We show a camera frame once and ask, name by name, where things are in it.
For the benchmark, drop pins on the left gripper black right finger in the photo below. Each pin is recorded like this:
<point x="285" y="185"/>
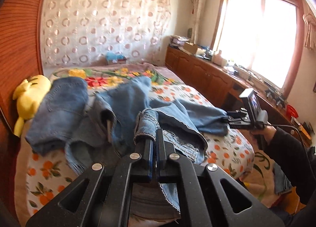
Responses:
<point x="163" y="150"/>

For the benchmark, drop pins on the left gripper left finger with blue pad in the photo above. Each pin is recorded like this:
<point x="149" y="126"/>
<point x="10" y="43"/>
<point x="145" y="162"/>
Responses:
<point x="144" y="166"/>

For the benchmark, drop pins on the blue denim jeans with patch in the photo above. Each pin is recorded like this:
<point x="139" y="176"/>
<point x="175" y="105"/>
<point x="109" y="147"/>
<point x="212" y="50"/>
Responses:
<point x="118" y="118"/>

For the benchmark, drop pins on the black sleeved right forearm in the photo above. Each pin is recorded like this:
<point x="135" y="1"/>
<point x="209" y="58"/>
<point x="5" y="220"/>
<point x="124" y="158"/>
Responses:
<point x="296" y="161"/>

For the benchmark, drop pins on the person right hand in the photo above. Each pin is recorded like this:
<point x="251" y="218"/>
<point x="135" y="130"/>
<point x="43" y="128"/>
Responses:
<point x="268" y="133"/>

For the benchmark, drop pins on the wooden sideboard cabinet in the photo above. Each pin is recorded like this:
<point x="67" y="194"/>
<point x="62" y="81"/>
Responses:
<point x="219" y="87"/>

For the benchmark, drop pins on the cardboard box on cabinet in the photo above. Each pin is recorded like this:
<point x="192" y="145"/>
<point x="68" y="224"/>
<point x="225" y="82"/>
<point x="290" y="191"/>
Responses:
<point x="191" y="47"/>

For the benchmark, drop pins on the pink floral blanket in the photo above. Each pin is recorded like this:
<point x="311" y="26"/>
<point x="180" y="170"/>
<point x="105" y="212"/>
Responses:
<point x="102" y="77"/>

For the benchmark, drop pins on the folded blue denim jeans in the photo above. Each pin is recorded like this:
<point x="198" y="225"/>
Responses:
<point x="59" y="114"/>

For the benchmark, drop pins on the stack of books and papers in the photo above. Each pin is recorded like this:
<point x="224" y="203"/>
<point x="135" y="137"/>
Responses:
<point x="178" y="41"/>

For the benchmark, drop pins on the cardboard box with blue cloth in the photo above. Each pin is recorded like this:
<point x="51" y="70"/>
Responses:
<point x="113" y="58"/>

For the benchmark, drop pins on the yellow pikachu plush toy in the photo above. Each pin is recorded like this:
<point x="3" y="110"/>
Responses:
<point x="29" y="95"/>

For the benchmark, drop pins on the beige side window curtain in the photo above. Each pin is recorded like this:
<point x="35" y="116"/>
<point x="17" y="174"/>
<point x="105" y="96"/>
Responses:
<point x="198" y="9"/>

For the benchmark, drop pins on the sheer curtain with pink circles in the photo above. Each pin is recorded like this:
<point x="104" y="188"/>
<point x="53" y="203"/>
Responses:
<point x="84" y="32"/>

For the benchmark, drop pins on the window with wooden frame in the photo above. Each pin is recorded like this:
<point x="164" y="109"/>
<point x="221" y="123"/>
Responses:
<point x="264" y="36"/>

